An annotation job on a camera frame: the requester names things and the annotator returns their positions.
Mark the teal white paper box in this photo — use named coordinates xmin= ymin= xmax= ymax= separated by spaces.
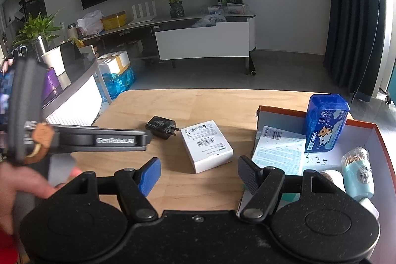
xmin=249 ymin=126 xmax=306 ymax=181

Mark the white plug-in night light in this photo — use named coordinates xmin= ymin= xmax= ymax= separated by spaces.
xmin=320 ymin=170 xmax=380 ymax=219

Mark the blue floss pick box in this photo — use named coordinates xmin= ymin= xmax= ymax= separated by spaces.
xmin=303 ymin=94 xmax=350 ymax=153

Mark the teal toothpick dispenser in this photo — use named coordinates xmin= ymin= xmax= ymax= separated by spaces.
xmin=341 ymin=147 xmax=374 ymax=202

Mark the left hand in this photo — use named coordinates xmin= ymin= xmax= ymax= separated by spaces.
xmin=0 ymin=162 xmax=65 ymax=235

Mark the black power adapter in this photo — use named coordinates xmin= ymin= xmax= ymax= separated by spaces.
xmin=146 ymin=116 xmax=180 ymax=140

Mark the white labelled product box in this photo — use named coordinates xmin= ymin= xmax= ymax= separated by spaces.
xmin=181 ymin=120 xmax=234 ymax=173

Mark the purple box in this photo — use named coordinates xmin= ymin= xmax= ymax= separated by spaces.
xmin=42 ymin=67 xmax=62 ymax=104

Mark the blue plastic bag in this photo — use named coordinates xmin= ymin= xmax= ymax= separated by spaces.
xmin=102 ymin=66 xmax=136 ymax=100

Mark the green plant in steel pot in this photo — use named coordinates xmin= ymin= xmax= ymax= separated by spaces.
xmin=13 ymin=11 xmax=62 ymax=61

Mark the white yellow cardboard box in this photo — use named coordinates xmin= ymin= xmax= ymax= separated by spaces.
xmin=97 ymin=50 xmax=130 ymax=74

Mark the orange white cardboard box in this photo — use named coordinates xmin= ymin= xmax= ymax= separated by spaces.
xmin=237 ymin=120 xmax=395 ymax=263

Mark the white plastic bag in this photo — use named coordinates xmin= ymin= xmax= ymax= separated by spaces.
xmin=76 ymin=10 xmax=103 ymax=36

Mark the white black TV cabinet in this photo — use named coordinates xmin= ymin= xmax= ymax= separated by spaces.
xmin=83 ymin=12 xmax=256 ymax=74

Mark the yellow box on cabinet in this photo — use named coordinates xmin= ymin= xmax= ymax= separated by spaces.
xmin=101 ymin=11 xmax=127 ymax=31

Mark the dark blue curtain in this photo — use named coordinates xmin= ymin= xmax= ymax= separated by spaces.
xmin=323 ymin=0 xmax=386 ymax=102

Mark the white wifi router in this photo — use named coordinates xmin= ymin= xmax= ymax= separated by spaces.
xmin=128 ymin=1 xmax=157 ymax=25

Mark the crumpled blue white bag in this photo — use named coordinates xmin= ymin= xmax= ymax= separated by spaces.
xmin=191 ymin=13 xmax=227 ymax=28

